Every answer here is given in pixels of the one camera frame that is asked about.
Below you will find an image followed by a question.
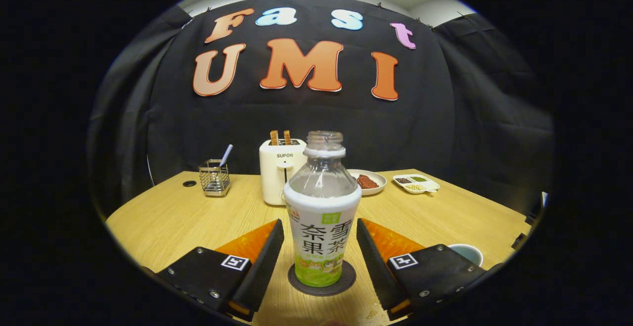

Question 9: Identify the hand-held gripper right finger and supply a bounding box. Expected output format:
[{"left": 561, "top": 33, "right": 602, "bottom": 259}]
[{"left": 356, "top": 218, "right": 502, "bottom": 321}]

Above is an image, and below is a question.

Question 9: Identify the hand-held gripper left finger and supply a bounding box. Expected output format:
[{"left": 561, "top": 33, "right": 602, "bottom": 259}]
[{"left": 156, "top": 219, "right": 285, "bottom": 323}]

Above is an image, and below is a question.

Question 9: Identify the dark brown round coaster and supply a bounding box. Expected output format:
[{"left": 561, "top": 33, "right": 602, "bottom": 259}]
[{"left": 288, "top": 260, "right": 357, "bottom": 297}]

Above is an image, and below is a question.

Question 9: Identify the clear juice bottle white label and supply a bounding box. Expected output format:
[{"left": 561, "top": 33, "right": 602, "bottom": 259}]
[{"left": 283, "top": 131, "right": 362, "bottom": 288}]

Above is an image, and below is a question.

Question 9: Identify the white cup blue inside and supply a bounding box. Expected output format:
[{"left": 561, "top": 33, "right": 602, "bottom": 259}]
[{"left": 448, "top": 243, "right": 484, "bottom": 267}]

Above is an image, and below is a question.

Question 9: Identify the cream oval plate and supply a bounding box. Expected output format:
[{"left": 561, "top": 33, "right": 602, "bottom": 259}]
[{"left": 346, "top": 169, "right": 387, "bottom": 196}]

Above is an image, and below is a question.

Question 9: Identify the wooden table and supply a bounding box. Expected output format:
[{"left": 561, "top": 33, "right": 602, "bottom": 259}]
[{"left": 105, "top": 169, "right": 532, "bottom": 326}]

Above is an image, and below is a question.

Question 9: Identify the white divided condiment dish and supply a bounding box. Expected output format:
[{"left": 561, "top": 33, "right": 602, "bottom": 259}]
[{"left": 393, "top": 174, "right": 441, "bottom": 194}]

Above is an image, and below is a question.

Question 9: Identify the white toaster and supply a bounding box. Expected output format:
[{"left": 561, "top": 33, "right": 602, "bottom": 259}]
[{"left": 259, "top": 139, "right": 307, "bottom": 206}]

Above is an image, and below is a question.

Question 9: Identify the black backdrop cloth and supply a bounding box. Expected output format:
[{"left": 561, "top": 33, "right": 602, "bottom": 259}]
[{"left": 89, "top": 0, "right": 554, "bottom": 218}]

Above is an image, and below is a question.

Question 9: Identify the metal wire utensil holder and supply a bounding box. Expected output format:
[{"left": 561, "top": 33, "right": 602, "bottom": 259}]
[{"left": 199, "top": 159, "right": 231, "bottom": 197}]

